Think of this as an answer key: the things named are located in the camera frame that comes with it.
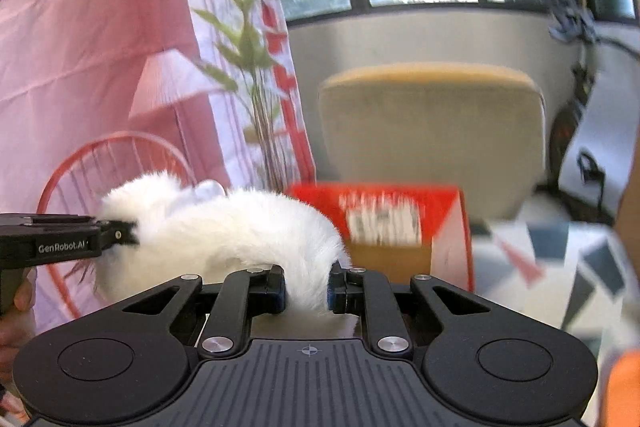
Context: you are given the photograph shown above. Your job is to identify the beige upholstered chair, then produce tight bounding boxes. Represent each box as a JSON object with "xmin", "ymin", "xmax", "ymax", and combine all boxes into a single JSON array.
[{"xmin": 319, "ymin": 63, "xmax": 547, "ymax": 220}]

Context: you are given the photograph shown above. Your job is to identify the red cardboard box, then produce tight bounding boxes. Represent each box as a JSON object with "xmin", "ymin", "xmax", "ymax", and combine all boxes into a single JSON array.
[{"xmin": 288, "ymin": 182, "xmax": 474, "ymax": 291}]

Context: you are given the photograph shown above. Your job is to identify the printed backdrop curtain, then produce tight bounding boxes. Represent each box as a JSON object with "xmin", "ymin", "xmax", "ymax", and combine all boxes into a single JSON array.
[{"xmin": 0, "ymin": 0, "xmax": 317, "ymax": 323}]

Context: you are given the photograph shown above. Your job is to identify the exercise bike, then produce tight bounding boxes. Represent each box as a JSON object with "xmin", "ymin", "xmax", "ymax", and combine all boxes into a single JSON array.
[{"xmin": 547, "ymin": 0, "xmax": 639, "ymax": 225}]

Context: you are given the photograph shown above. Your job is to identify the person left hand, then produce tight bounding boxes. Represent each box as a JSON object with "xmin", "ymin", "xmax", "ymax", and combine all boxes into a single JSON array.
[{"xmin": 0, "ymin": 271, "xmax": 39, "ymax": 388}]

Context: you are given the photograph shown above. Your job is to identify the white fluffy plush scarf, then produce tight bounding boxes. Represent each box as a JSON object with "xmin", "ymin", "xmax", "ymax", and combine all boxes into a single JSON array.
[{"xmin": 96, "ymin": 171, "xmax": 358, "ymax": 339}]

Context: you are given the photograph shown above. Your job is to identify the orange plastic object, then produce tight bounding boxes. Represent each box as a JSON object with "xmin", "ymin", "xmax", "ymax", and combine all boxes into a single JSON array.
[{"xmin": 600, "ymin": 350, "xmax": 640, "ymax": 427}]

